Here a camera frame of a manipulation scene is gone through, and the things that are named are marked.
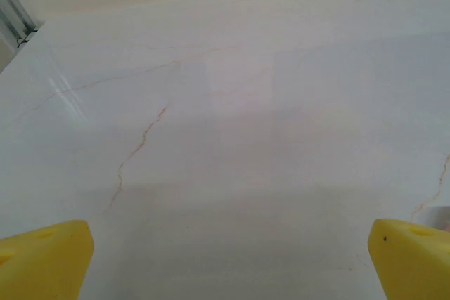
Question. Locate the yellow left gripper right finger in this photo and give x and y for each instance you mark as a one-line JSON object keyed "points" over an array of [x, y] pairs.
{"points": [[415, 265]]}

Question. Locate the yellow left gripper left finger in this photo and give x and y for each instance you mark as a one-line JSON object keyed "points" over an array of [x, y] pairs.
{"points": [[42, 261]]}

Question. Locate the aluminium frame post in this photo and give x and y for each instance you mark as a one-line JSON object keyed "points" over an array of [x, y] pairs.
{"points": [[14, 12]]}

